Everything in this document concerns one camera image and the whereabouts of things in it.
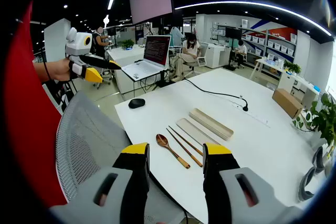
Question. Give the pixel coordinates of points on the black monitor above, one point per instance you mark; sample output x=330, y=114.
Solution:
x=233, y=32

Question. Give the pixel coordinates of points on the small green potted plant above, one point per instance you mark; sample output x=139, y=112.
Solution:
x=292, y=68

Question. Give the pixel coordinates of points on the brown cardboard box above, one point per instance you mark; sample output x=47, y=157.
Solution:
x=287, y=102

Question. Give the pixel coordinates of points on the black computer mouse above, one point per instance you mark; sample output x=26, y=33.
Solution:
x=136, y=103

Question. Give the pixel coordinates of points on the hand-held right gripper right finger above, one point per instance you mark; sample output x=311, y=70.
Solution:
x=220, y=163

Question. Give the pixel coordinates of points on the small green desk plant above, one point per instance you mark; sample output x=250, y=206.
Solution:
x=127, y=43

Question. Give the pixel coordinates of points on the person's red shirt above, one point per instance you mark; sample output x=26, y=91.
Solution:
x=29, y=108

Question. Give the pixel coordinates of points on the black white printed panel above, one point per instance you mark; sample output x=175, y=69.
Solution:
x=59, y=96

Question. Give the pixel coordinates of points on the white laptop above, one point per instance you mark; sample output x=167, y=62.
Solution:
x=156, y=51

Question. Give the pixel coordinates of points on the white cabinet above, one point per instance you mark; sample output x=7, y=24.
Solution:
x=216, y=55

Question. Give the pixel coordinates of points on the beige cutlery case lid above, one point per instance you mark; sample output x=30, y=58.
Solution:
x=193, y=130

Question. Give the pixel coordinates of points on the grey black headset band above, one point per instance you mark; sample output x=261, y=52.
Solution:
x=305, y=184
x=318, y=159

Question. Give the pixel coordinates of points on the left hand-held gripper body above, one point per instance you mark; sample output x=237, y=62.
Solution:
x=78, y=44

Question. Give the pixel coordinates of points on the person's left hand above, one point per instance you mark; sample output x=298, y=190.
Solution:
x=61, y=69

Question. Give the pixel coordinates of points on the grey mesh chair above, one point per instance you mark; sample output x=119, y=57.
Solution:
x=86, y=134

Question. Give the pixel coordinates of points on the beige cutlery case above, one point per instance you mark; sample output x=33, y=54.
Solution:
x=211, y=124

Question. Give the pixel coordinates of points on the brown wooden spoon utensil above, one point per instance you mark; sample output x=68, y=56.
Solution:
x=163, y=140

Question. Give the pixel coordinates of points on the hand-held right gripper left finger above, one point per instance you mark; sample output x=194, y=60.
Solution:
x=131, y=161

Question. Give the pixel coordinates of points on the brown wooden chopstick utensil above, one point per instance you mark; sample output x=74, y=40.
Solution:
x=183, y=148
x=185, y=140

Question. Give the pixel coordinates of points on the white laptop desk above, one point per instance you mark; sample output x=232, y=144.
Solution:
x=123, y=82

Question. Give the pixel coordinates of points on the large green potted plant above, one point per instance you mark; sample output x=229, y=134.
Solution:
x=324, y=121

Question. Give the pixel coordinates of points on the storage shelving with white bins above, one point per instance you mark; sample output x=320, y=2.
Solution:
x=273, y=44

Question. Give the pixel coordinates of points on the white power strip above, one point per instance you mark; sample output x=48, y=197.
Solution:
x=256, y=117

